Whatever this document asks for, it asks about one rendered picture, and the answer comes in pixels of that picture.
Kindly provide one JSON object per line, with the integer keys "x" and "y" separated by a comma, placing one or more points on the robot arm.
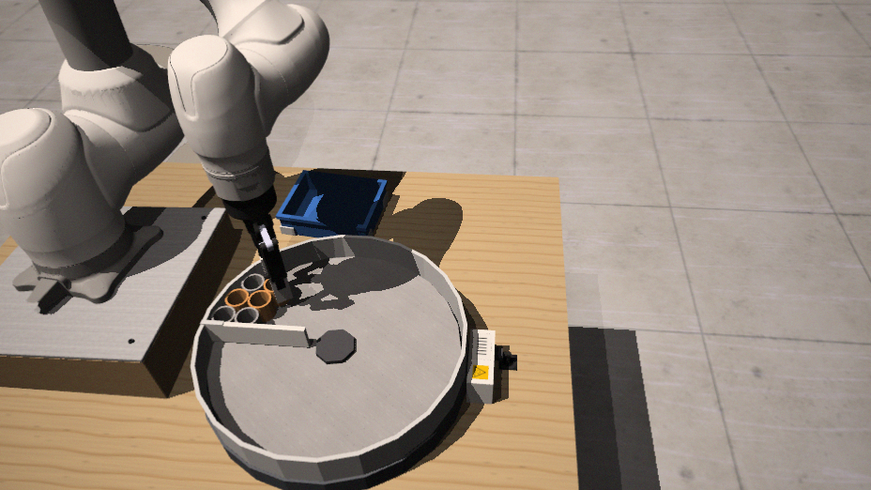
{"x": 62, "y": 184}

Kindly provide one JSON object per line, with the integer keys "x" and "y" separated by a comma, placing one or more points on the bronze bushing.
{"x": 262, "y": 301}
{"x": 238, "y": 298}
{"x": 267, "y": 285}

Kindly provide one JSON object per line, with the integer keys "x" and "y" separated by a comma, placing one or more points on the grey metal bushing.
{"x": 252, "y": 283}
{"x": 224, "y": 313}
{"x": 248, "y": 315}

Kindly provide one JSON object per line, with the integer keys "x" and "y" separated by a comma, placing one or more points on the blue plastic crate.
{"x": 326, "y": 205}

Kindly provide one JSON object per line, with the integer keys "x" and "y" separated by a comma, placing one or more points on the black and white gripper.
{"x": 254, "y": 213}

